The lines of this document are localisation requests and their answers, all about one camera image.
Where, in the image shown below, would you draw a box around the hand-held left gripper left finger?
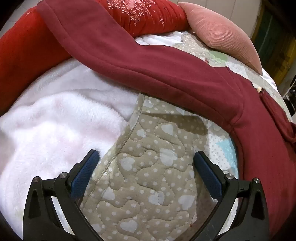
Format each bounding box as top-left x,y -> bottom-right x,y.
22,149 -> 103,241

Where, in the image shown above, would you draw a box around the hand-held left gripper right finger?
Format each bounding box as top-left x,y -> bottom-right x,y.
192,151 -> 271,241

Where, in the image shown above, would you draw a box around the maroon pants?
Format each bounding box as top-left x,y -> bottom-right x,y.
37,0 -> 296,237

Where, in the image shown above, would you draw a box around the white fleece blanket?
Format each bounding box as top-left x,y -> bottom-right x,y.
0,31 -> 185,235

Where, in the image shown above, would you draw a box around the quilted patchwork bedspread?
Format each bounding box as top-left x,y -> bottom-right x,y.
62,31 -> 287,241

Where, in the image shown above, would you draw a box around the red floral quilt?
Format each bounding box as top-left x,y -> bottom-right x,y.
0,0 -> 188,114

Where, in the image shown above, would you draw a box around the pink ribbed pillow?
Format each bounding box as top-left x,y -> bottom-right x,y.
178,2 -> 263,76

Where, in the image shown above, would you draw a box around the green door with yellow frame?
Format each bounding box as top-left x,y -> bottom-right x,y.
251,5 -> 296,93

